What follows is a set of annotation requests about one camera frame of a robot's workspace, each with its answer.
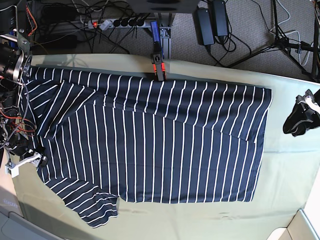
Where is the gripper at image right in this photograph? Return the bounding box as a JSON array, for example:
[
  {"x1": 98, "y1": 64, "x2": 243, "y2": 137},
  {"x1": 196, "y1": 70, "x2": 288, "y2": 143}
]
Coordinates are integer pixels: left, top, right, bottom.
[{"x1": 282, "y1": 89, "x2": 320, "y2": 137}]

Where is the green table cloth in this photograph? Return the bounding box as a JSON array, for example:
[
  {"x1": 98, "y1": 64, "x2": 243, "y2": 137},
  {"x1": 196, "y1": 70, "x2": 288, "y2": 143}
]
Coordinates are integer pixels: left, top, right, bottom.
[{"x1": 0, "y1": 60, "x2": 320, "y2": 240}]

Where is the black power adapter left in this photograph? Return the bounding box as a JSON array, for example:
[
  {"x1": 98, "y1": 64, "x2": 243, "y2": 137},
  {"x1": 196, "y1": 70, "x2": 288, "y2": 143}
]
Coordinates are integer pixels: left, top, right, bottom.
[{"x1": 193, "y1": 7, "x2": 215, "y2": 46}]

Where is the black power adapter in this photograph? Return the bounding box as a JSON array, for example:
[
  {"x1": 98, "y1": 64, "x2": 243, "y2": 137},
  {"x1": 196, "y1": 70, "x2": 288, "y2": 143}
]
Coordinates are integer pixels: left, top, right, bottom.
[
  {"x1": 193, "y1": 7, "x2": 215, "y2": 46},
  {"x1": 211, "y1": 0, "x2": 228, "y2": 37}
]

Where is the aluminium frame post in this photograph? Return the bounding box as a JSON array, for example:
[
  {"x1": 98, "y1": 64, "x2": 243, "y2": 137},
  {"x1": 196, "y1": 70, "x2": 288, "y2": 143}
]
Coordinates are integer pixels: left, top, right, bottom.
[{"x1": 154, "y1": 12, "x2": 176, "y2": 59}]

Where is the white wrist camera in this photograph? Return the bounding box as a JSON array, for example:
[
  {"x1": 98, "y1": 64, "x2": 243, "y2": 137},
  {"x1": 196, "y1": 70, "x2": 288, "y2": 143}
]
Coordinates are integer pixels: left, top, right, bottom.
[{"x1": 4, "y1": 162, "x2": 20, "y2": 178}]

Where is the navy white striped T-shirt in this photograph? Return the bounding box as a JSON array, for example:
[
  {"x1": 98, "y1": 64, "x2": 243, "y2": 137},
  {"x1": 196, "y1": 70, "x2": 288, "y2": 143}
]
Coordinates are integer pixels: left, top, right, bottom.
[{"x1": 26, "y1": 67, "x2": 273, "y2": 228}]

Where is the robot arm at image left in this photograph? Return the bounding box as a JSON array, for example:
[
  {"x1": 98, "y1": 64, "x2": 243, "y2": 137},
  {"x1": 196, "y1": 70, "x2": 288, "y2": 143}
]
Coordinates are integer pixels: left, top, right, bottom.
[{"x1": 0, "y1": 0, "x2": 48, "y2": 175}]

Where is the grey bin corner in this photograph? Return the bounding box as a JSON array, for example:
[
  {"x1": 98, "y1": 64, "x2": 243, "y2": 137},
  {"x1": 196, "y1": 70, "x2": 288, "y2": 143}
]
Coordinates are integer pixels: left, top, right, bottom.
[{"x1": 0, "y1": 212, "x2": 62, "y2": 240}]

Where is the black power adapter right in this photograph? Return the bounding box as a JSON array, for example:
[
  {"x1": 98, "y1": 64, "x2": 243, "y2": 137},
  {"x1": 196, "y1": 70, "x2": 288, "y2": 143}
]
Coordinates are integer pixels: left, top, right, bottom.
[{"x1": 211, "y1": 0, "x2": 228, "y2": 37}]

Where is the grey power strip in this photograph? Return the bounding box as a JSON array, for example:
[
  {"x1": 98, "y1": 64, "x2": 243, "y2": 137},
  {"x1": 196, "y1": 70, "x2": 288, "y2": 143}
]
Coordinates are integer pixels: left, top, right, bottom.
[{"x1": 84, "y1": 17, "x2": 150, "y2": 31}]

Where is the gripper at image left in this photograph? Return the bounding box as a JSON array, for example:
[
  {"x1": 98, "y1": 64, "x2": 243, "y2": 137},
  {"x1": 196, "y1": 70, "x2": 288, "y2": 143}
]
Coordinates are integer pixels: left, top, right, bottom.
[{"x1": 4, "y1": 139, "x2": 48, "y2": 168}]

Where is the orange black centre clamp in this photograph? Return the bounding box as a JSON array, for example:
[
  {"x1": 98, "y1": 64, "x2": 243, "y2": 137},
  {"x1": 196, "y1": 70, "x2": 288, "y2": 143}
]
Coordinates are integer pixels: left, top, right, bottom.
[{"x1": 150, "y1": 21, "x2": 166, "y2": 82}]

